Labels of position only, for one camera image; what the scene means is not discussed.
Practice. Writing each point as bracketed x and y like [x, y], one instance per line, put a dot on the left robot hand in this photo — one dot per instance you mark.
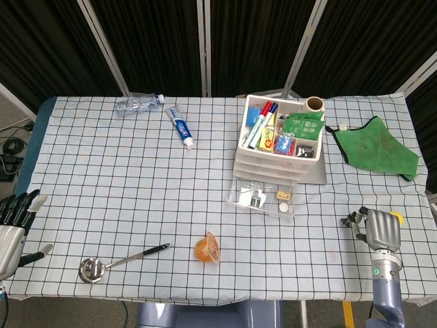
[10, 246]

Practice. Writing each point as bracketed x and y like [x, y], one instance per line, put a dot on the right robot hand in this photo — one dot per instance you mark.
[384, 230]

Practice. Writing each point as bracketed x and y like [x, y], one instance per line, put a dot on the small black item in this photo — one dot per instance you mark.
[345, 221]

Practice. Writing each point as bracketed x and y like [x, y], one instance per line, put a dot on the white drawer organizer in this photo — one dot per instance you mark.
[266, 153]

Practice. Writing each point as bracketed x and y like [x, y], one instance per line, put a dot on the yellow foam ball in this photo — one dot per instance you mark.
[400, 218]

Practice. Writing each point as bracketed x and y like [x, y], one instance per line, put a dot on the green microfibre cloth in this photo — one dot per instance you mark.
[375, 147]

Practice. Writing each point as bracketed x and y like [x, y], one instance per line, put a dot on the yellow floor strip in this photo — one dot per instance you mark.
[348, 314]

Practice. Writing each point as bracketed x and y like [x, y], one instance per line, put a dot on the small white round cap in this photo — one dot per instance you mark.
[284, 207]

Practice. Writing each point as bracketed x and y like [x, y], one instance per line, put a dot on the beige eraser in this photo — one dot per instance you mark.
[283, 195]

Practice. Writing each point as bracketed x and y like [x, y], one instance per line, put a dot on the black metal binder clip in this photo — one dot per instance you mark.
[305, 151]

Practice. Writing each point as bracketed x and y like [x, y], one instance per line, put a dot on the white table leg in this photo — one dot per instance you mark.
[304, 316]

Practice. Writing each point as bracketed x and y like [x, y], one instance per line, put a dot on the green tea packet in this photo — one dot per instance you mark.
[302, 128]

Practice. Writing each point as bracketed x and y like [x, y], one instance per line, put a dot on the blue red candy packet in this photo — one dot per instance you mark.
[282, 144]

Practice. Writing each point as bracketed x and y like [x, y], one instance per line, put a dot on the checkered white tablecloth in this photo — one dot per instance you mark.
[136, 188]

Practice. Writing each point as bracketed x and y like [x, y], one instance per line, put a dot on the small white plastic piece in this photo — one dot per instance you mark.
[245, 196]

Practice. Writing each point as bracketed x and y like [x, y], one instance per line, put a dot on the cardboard roll tube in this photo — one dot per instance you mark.
[314, 102]

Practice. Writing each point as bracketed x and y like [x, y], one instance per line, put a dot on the yellow snack packet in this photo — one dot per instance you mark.
[266, 140]

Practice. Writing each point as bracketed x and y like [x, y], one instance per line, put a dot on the blue cap whiteboard marker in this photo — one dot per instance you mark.
[274, 107]

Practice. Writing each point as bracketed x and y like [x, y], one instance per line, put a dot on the red cap whiteboard marker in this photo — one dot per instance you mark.
[266, 107]

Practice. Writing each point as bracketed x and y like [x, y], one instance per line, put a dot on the orange jelly cup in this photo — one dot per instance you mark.
[205, 251]

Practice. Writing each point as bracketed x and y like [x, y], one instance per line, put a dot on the clear plastic water bottle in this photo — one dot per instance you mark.
[136, 105]

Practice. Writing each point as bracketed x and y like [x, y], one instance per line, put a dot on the grey robot torso base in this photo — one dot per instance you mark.
[205, 316]

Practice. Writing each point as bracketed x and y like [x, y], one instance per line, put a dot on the blue white toothpaste tube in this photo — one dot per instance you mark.
[181, 128]

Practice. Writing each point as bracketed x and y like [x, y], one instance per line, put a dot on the black folding screen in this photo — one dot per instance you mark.
[153, 41]

